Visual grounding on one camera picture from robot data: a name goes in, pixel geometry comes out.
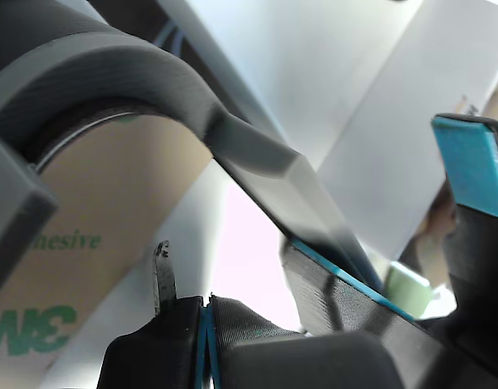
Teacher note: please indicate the black gripper finger with scraper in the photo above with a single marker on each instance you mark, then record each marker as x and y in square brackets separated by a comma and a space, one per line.
[151, 356]

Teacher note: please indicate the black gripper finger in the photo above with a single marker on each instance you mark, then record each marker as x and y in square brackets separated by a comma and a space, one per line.
[248, 348]

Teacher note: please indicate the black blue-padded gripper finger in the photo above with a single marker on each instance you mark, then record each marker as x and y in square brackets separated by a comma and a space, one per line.
[333, 300]
[471, 162]

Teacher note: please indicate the pile of peeled film scraps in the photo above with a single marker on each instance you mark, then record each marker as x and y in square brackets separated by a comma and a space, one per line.
[439, 219]

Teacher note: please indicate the grey tape dispenser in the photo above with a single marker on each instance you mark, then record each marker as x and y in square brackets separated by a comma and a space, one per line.
[131, 69]

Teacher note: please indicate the pale green object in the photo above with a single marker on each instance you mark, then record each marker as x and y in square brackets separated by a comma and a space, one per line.
[408, 289]

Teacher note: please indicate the white cardboard box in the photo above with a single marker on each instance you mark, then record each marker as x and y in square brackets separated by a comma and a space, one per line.
[394, 121]

